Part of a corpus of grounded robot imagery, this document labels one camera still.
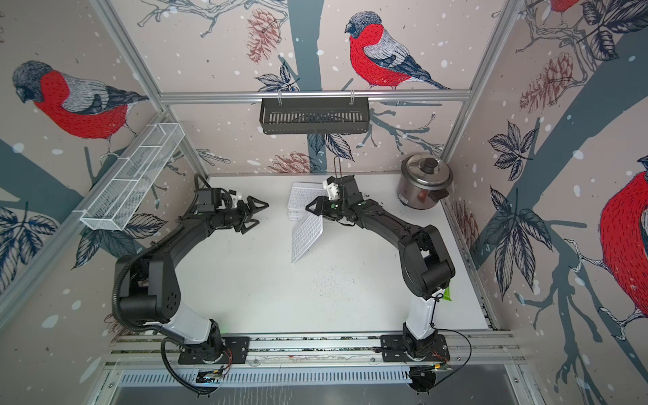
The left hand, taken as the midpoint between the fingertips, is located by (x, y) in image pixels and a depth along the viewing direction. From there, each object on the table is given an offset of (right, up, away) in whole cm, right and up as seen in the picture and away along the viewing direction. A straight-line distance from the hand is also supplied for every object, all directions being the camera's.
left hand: (267, 208), depth 88 cm
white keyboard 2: (+10, +5, +20) cm, 23 cm away
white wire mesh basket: (-41, +10, -10) cm, 43 cm away
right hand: (+16, 0, +1) cm, 16 cm away
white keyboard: (+13, -10, +2) cm, 17 cm away
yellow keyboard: (+8, -3, +15) cm, 18 cm away
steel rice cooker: (+59, +11, +7) cm, 60 cm away
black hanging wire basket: (+3, +39, +19) cm, 44 cm away
